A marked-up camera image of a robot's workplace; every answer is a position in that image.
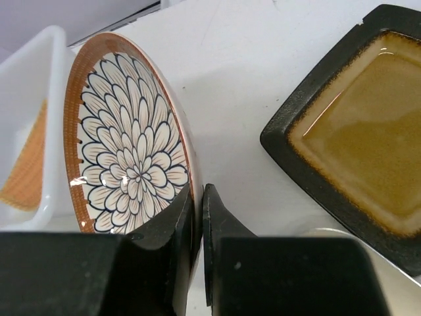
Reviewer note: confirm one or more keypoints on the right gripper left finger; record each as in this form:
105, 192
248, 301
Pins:
59, 273

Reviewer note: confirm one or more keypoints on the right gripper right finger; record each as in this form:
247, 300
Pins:
323, 272

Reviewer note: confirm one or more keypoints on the chrysanthemum pattern round plate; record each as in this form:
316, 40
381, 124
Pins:
133, 172

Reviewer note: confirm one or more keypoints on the woven bamboo triangular plate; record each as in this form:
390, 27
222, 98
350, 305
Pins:
23, 188

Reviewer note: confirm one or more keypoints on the white plastic bin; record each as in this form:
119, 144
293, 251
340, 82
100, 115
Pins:
38, 71

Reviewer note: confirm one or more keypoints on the black and amber square plate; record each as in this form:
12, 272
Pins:
349, 134

